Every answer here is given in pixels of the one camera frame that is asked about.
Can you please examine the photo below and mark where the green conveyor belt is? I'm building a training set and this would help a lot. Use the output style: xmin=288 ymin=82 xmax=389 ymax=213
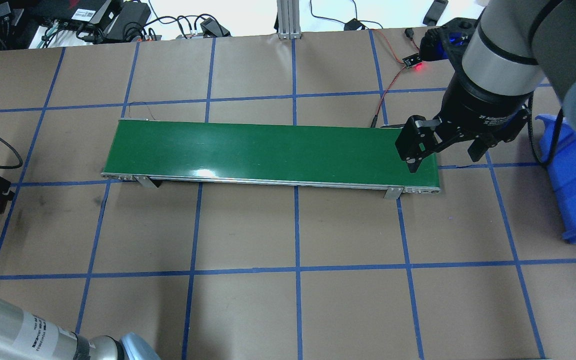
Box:
xmin=101 ymin=118 xmax=442 ymax=199

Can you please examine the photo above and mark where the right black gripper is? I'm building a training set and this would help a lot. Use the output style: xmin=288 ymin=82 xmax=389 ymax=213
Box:
xmin=395 ymin=75 xmax=531 ymax=174

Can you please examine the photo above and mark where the aluminium frame post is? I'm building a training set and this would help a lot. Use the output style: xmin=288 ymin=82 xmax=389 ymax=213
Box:
xmin=276 ymin=0 xmax=302 ymax=40

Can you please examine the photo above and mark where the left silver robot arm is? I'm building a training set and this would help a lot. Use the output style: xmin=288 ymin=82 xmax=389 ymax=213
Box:
xmin=0 ymin=137 xmax=162 ymax=360

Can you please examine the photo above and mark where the blue plastic bin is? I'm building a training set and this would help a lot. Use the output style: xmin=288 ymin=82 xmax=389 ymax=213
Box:
xmin=535 ymin=114 xmax=576 ymax=247

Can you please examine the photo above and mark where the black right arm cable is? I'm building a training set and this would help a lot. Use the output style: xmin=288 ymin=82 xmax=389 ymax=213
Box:
xmin=527 ymin=92 xmax=567 ymax=167

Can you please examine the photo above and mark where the red black sensor wire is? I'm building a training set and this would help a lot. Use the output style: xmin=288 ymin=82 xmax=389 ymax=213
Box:
xmin=369 ymin=27 xmax=421 ymax=128

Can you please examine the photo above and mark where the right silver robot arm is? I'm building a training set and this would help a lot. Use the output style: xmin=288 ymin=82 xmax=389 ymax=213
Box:
xmin=395 ymin=0 xmax=576 ymax=173

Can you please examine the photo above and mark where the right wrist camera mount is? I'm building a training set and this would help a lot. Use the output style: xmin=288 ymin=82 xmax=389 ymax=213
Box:
xmin=419 ymin=17 xmax=480 ymax=62

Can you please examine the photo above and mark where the black power adapter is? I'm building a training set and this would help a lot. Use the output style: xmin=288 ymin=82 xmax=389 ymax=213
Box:
xmin=343 ymin=18 xmax=366 ymax=31

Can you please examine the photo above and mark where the red-lit sensor module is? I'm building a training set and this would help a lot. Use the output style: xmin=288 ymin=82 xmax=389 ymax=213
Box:
xmin=401 ymin=52 xmax=423 ymax=71

